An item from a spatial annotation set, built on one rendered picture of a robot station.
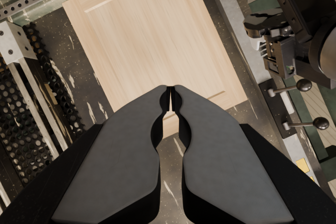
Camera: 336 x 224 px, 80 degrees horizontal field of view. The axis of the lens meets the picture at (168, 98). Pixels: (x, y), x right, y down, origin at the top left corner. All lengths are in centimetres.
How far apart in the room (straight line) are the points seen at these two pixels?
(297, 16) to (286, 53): 6
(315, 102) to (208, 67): 252
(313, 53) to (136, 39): 56
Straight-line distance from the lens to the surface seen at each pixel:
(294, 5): 30
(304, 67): 34
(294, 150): 82
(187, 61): 71
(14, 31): 85
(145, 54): 71
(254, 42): 42
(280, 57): 34
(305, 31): 30
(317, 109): 310
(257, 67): 74
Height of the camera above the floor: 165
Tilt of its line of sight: 35 degrees down
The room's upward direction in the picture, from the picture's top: 156 degrees clockwise
